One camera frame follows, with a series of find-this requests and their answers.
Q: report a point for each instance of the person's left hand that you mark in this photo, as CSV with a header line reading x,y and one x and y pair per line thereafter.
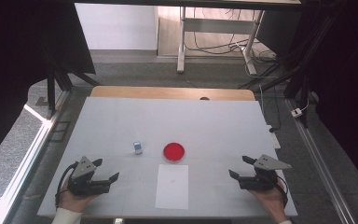
x,y
73,202

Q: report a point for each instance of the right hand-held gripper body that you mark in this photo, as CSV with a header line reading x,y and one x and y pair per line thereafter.
x,y
259,182

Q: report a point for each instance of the large white board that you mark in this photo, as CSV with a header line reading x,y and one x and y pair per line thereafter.
x,y
199,124

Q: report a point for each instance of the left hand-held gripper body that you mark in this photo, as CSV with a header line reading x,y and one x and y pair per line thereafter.
x,y
87,186

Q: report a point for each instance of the white power strip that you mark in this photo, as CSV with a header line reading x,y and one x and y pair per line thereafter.
x,y
276,141

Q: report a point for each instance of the black metal stand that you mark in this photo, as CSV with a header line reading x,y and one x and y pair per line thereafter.
x,y
51,93
295,81

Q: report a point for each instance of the dark partition panel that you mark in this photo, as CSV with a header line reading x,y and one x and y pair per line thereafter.
x,y
279,28

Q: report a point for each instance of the round red ink pad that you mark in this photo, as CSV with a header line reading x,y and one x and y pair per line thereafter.
x,y
174,151

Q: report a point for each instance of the wooden table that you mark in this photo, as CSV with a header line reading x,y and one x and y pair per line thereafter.
x,y
167,92

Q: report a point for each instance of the white desk frame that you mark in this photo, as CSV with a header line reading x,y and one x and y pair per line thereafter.
x,y
217,25

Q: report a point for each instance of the person's right hand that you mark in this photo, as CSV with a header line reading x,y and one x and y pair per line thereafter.
x,y
270,200

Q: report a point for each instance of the small white stamp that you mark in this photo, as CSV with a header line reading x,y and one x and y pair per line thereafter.
x,y
139,151

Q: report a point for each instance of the dark table grommet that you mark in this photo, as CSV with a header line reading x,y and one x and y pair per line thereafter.
x,y
204,98

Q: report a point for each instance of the white power adapter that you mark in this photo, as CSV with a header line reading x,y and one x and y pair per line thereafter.
x,y
296,112

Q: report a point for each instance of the dark floor hatch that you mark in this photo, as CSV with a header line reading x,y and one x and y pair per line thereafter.
x,y
59,131

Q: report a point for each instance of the white paper sheet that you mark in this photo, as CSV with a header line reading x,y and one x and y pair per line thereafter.
x,y
172,186

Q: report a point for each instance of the black plug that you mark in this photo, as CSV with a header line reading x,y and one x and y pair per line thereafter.
x,y
272,129

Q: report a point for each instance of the blue stamp cap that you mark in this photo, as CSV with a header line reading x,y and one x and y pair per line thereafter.
x,y
136,145

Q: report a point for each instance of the aluminium rail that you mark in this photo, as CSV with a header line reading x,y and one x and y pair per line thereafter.
x,y
317,161
28,161

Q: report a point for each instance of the black curtain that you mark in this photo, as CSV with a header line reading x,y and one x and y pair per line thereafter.
x,y
348,77
12,62

